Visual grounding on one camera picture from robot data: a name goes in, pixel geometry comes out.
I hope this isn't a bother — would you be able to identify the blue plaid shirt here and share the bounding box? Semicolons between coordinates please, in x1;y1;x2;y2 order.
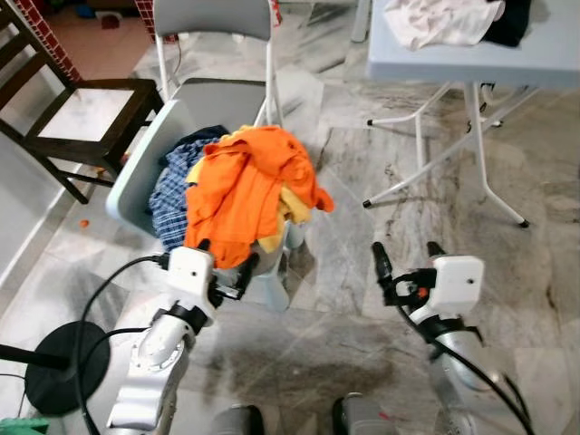
149;124;233;254

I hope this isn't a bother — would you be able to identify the green object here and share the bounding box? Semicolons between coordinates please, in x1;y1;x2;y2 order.
0;416;52;435

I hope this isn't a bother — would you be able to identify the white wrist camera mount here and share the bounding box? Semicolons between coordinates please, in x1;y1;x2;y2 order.
432;255;487;319
167;246;217;305

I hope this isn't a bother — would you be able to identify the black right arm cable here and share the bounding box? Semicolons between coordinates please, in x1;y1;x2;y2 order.
390;295;537;435

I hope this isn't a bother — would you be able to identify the grey plastic laundry basket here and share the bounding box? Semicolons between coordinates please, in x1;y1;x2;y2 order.
106;95;305;314

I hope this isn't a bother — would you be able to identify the navy garment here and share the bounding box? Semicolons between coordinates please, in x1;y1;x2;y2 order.
484;0;535;49

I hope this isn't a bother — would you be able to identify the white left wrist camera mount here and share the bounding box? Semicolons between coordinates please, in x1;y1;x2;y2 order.
167;246;217;305

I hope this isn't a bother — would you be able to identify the orange t-shirt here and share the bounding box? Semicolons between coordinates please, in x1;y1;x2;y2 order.
183;124;335;271

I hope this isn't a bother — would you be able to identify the light blue folding table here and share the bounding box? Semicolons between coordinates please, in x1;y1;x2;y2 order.
362;0;580;229

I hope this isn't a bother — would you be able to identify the robot left leg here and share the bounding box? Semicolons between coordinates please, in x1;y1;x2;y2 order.
210;404;266;435

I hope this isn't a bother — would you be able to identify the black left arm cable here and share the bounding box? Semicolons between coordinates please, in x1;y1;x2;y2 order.
72;254;173;435

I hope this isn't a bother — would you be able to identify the dark wooden chair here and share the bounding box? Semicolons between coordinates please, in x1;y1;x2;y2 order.
0;0;167;206

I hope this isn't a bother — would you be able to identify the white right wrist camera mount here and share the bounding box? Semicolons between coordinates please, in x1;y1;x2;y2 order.
432;255;487;319

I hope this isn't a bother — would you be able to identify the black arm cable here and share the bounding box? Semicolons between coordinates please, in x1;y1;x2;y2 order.
72;254;173;435
390;295;537;435

